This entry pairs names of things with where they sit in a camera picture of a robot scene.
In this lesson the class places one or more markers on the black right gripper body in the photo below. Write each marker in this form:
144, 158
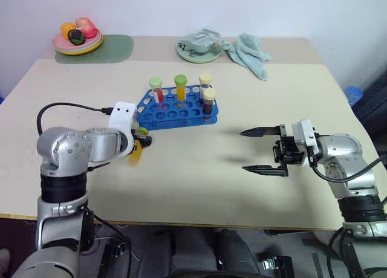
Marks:
288, 152

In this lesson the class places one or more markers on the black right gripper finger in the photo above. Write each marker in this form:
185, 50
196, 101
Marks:
266, 170
263, 131

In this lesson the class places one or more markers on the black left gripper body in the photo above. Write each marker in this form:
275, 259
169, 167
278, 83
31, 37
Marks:
145, 140

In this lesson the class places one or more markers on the yellow test tube green cap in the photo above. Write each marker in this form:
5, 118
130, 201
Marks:
136, 154

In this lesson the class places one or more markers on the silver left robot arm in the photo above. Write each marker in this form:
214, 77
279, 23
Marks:
69, 145

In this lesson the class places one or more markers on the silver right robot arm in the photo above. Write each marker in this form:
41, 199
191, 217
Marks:
347, 157

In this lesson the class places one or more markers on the blue test tube rack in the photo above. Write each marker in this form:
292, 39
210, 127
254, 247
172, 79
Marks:
178, 110

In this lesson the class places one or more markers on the red test tube green cap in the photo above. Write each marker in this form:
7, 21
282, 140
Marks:
156, 92

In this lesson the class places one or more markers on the brown test tube yellow cap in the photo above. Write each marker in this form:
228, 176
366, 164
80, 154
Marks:
208, 104

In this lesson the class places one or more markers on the orange test tube green cap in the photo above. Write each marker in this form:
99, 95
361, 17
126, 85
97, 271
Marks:
180, 89

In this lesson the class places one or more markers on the clear test tube yellow cap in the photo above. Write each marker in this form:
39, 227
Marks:
204, 84

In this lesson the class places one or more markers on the teal towel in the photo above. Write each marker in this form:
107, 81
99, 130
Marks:
251, 54

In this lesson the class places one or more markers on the dark grey rounded shape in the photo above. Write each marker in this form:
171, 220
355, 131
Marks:
239, 254
184, 254

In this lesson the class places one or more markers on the green placemat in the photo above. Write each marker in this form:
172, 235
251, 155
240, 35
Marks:
118, 48

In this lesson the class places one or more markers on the black fabric object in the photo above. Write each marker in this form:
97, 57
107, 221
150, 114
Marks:
373, 105

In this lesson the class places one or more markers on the pale green saucer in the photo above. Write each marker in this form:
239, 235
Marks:
199, 58

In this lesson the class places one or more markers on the yellow plate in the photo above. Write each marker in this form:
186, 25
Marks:
96, 46

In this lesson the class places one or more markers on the stacked plates with toy fruit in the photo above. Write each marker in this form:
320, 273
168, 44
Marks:
90, 45

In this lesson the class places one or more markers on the clear plastic bag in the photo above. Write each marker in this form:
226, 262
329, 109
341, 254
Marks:
202, 37

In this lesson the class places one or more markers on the dark purple toy fruit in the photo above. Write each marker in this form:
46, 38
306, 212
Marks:
75, 37

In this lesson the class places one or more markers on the pink plate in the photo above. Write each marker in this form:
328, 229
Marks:
65, 43

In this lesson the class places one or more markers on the pink toy fruit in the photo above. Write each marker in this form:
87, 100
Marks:
86, 26

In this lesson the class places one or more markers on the orange toy fruit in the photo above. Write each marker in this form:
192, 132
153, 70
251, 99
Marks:
67, 28

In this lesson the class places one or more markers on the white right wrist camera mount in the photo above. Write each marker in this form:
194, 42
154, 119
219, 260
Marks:
303, 136

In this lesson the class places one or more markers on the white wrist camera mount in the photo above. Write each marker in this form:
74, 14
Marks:
303, 136
121, 116

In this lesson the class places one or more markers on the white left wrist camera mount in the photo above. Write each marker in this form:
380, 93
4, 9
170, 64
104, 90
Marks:
121, 116

